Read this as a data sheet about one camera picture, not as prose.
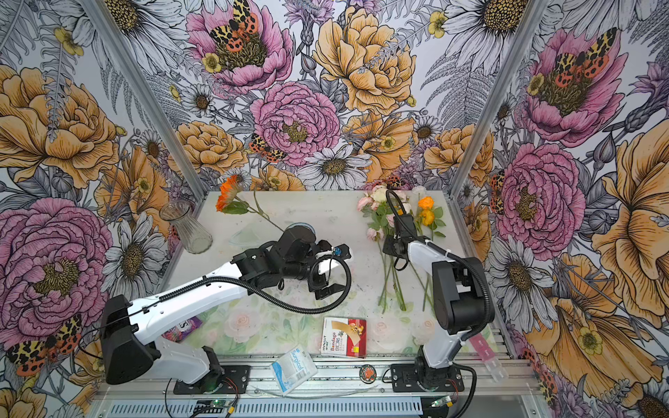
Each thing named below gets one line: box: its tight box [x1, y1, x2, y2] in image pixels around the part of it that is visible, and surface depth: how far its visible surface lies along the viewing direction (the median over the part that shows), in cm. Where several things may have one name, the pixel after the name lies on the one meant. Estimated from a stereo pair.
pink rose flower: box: [357, 196, 374, 212], surface depth 116 cm
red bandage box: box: [320, 316, 368, 359], surface depth 80 cm
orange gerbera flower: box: [215, 175, 285, 233], surface depth 70 cm
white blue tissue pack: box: [270, 344, 318, 397], surface depth 77 cm
